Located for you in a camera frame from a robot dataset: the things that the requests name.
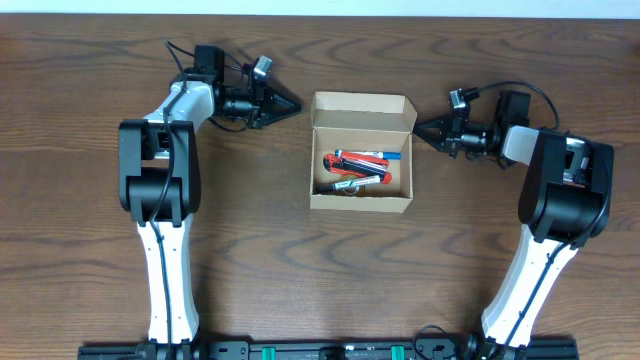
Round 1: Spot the black green whiteboard marker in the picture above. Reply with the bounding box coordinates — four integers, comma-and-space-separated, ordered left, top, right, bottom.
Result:
316, 175, 381, 194

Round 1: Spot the orange utility knife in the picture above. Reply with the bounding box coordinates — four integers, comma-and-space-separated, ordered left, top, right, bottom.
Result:
323, 154, 368, 178

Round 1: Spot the left black cable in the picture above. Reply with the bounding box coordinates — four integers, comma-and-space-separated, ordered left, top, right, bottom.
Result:
149, 38, 251, 360

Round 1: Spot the clear tape roll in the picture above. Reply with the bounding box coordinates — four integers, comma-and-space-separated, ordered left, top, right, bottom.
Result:
339, 174, 360, 196

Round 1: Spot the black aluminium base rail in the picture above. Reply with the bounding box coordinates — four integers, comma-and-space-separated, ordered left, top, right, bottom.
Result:
77, 335, 580, 360

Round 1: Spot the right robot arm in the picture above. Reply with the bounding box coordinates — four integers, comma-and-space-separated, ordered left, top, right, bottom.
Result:
413, 81, 614, 359

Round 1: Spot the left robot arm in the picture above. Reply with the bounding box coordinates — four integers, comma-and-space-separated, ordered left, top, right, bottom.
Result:
118, 45, 301, 359

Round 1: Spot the cardboard box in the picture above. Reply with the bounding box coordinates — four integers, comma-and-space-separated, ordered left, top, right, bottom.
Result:
309, 91, 417, 213

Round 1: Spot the blue whiteboard marker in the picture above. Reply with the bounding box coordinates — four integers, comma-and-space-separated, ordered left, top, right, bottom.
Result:
335, 149, 402, 160

